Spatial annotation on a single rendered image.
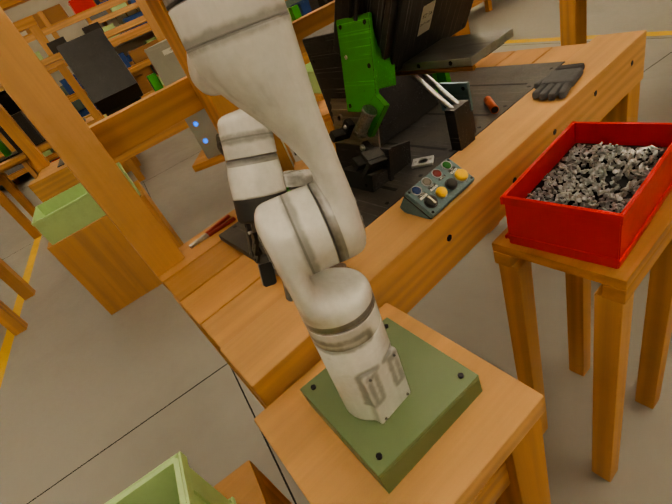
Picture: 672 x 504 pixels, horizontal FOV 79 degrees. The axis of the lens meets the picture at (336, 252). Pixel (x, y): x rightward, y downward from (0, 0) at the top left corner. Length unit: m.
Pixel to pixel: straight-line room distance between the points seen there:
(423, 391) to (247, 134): 0.42
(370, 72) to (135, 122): 0.63
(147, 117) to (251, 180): 0.74
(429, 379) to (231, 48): 0.48
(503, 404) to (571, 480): 0.90
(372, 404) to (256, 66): 0.41
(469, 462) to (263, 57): 0.51
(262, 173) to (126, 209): 0.68
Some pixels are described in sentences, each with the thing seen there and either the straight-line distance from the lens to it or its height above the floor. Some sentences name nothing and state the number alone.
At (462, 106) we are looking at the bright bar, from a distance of 1.10.
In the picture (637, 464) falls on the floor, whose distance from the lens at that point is 1.56.
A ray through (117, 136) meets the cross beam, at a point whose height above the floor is 1.23.
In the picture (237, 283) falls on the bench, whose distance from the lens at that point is 1.00.
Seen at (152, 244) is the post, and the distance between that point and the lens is 1.21.
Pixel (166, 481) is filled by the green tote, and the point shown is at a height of 0.94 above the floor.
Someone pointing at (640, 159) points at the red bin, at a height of 0.87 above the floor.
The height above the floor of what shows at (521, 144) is 0.90.
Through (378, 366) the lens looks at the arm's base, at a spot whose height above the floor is 0.99.
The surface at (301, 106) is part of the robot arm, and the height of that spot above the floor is 1.31.
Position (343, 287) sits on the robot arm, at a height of 1.10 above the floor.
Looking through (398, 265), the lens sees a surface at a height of 0.88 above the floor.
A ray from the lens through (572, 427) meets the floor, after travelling 1.59.
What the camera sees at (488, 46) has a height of 1.13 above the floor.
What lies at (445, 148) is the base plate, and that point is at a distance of 1.16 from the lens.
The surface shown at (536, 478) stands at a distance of 0.81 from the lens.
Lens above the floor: 1.40
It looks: 34 degrees down
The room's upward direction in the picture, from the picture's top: 24 degrees counter-clockwise
